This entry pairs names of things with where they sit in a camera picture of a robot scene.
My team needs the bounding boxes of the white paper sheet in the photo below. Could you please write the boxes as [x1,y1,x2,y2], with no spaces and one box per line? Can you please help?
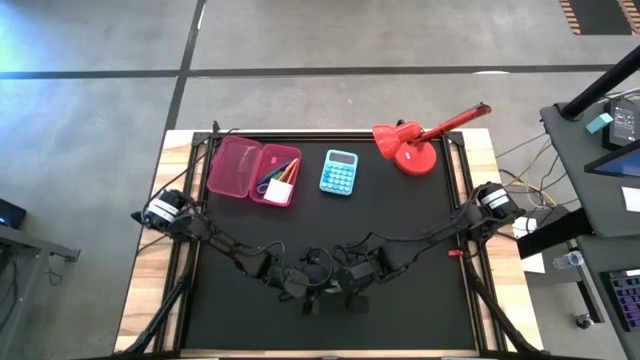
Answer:
[621,185,640,214]

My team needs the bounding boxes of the dark mat with striped edge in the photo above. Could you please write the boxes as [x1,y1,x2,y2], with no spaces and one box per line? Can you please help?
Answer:
[558,0,640,36]

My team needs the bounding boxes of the grey side desk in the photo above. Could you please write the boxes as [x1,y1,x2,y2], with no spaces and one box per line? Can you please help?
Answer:
[538,97,640,360]

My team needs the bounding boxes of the grey metal desk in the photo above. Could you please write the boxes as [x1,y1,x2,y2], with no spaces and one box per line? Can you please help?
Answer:
[0,222,81,360]

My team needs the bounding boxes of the dark tablet screen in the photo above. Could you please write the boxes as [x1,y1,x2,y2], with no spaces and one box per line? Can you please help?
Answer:
[583,139,640,179]

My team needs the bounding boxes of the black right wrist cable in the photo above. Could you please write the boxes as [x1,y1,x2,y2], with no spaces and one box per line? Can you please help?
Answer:
[332,209,476,261]

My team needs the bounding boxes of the red desk lamp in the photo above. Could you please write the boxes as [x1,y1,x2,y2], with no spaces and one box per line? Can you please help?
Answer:
[372,102,493,177]

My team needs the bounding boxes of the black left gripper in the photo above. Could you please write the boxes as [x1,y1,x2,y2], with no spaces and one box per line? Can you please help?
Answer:
[281,263,332,317]

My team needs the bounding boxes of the pink plastic pencil box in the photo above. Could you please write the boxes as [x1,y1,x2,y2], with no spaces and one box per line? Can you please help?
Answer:
[205,134,303,209]

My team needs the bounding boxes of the small teal box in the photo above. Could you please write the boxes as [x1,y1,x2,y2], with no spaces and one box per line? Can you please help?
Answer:
[585,112,614,135]

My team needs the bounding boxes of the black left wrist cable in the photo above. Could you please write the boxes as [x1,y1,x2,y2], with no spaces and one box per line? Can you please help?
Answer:
[219,238,287,266]

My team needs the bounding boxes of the black aluminium rig frame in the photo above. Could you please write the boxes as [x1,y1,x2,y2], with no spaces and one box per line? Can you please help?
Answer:
[117,119,549,360]

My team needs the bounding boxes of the clear water bottle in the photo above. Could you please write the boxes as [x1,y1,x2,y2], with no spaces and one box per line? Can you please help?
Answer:
[552,249,586,271]

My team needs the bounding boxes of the yellow cable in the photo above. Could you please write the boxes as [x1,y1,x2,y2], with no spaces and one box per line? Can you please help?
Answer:
[502,139,566,211]

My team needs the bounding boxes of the black power adapter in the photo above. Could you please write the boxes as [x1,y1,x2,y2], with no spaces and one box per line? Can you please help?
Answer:
[602,97,639,151]

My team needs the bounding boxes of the dark electronic device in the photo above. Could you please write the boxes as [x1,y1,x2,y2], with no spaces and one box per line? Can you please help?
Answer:
[0,198,28,230]

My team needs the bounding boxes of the black table mat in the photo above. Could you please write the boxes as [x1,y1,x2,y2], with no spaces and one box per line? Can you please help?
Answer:
[182,137,479,351]

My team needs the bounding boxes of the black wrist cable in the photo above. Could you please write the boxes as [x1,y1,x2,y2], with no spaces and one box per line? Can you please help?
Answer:
[219,238,287,266]
[332,209,476,261]

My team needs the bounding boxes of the light blue calculator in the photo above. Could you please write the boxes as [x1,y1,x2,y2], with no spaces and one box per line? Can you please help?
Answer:
[318,148,360,197]

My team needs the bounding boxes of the black pole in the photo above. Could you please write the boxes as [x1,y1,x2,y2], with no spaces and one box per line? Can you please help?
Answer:
[559,44,640,121]

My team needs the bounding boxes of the blue-handled scissors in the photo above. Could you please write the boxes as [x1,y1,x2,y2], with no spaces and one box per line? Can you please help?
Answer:
[256,169,281,197]

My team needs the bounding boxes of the backlit keyboard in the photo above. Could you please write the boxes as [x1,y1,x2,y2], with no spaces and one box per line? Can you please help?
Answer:
[599,268,640,334]

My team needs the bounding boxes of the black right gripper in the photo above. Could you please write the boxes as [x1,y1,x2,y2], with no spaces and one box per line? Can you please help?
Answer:
[330,261,385,317]

